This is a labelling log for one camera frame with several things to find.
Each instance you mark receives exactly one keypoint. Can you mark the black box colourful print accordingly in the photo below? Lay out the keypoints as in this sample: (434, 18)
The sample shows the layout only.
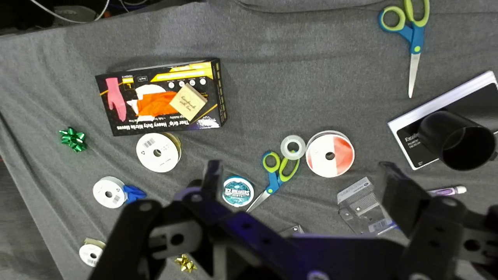
(160, 98)

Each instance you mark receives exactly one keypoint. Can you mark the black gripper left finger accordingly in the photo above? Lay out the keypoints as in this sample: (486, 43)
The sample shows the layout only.
(210, 179)

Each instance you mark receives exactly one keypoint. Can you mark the purple marker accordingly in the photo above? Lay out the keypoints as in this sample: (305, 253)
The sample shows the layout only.
(448, 190)

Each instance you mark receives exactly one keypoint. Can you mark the teal line spool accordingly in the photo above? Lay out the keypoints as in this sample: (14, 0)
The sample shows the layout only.
(238, 190)

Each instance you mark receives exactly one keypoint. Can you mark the small blue green scissors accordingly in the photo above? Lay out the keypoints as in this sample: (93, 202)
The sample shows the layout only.
(277, 172)

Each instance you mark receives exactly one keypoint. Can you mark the large blue green scissors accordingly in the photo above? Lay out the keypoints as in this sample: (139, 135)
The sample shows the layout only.
(414, 36)

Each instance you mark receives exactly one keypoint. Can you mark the white tablet device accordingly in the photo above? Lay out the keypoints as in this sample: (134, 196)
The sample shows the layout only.
(409, 134)

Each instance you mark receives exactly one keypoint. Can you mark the white tape roll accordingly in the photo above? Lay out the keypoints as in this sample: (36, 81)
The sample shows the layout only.
(285, 146)

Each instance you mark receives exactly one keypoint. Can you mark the black mug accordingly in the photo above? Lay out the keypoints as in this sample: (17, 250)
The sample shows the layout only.
(456, 140)

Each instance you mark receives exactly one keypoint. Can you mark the gold gift bow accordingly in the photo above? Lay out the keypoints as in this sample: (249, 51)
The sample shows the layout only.
(185, 263)

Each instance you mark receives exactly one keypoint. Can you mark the clear square container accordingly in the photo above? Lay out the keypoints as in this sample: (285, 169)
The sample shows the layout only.
(363, 207)

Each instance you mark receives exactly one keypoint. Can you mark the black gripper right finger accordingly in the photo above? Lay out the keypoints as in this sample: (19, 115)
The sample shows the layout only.
(402, 191)

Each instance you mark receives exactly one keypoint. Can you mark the green gift bow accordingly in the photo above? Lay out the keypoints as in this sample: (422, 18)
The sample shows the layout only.
(73, 138)

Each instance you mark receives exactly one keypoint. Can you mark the red ribbon spool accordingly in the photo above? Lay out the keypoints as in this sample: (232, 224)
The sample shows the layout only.
(330, 154)

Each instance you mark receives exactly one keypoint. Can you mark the white spool blue ribbon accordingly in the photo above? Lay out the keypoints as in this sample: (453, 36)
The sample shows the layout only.
(109, 193)

